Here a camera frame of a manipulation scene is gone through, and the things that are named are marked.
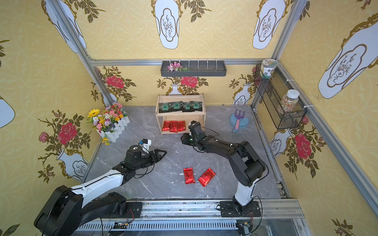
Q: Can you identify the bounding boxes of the red tea bag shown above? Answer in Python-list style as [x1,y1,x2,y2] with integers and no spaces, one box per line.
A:
[177,121,186,132]
[162,121,170,131]
[183,167,195,184]
[169,121,178,133]
[198,168,216,187]

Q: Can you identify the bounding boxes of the green tea bag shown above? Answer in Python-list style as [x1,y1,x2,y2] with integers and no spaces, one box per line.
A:
[191,101,203,112]
[170,101,183,112]
[182,101,195,112]
[158,102,172,113]

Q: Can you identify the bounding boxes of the wooden two-tier shelf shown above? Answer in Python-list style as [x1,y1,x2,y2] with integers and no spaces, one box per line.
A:
[155,93,206,134]

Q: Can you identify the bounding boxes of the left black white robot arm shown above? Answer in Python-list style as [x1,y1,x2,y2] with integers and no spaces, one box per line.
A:
[34,145,167,236]

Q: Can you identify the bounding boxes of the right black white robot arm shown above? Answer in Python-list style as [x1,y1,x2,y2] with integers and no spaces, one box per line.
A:
[181,121,269,216]

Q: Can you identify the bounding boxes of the purple pink toy rake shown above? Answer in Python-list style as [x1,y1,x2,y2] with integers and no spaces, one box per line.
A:
[233,109,245,134]

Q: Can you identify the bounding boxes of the flower bouquet white fence pot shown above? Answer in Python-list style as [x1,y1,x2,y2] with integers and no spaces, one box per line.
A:
[87,103,130,145]

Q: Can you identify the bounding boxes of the blue dustpan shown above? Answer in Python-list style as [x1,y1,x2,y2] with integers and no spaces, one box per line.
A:
[229,114,250,129]

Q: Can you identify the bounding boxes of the small circuit board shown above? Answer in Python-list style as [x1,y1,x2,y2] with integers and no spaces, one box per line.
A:
[113,221,129,230]

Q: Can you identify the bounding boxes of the pink flowers in tray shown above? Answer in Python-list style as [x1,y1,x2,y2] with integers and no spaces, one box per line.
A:
[167,62,189,71]

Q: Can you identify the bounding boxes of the glass jar white lid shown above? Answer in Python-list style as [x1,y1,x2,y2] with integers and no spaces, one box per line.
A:
[278,89,300,115]

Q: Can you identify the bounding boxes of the patterned tin jar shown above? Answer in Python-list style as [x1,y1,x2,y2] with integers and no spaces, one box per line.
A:
[260,59,278,79]

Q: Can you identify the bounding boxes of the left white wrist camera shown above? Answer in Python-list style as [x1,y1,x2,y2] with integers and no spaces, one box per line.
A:
[139,139,152,151]

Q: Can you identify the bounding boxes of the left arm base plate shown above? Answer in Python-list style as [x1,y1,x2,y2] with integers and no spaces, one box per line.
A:
[119,202,143,218]

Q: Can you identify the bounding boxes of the grey wall tray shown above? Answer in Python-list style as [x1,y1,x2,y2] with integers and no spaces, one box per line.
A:
[160,60,227,77]

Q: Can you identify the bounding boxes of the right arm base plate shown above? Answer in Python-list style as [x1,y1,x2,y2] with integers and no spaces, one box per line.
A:
[219,201,261,217]

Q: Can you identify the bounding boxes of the black wire wall basket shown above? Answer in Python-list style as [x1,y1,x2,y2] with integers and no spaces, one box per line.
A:
[254,65,307,130]

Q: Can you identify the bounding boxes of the aluminium rail frame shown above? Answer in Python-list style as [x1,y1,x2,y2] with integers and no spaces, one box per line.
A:
[74,199,312,236]

